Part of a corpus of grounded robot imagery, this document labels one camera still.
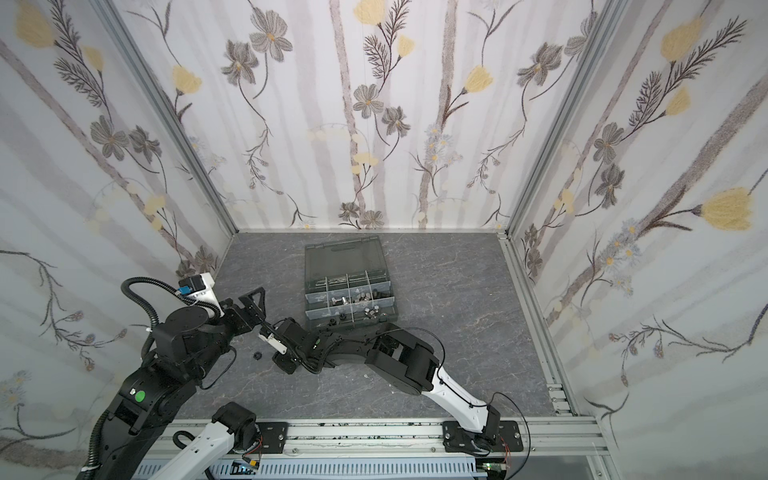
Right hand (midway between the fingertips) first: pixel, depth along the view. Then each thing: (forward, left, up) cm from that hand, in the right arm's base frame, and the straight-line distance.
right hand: (267, 345), depth 86 cm
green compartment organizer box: (+22, -21, 0) cm, 31 cm away
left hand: (+3, -3, +28) cm, 29 cm away
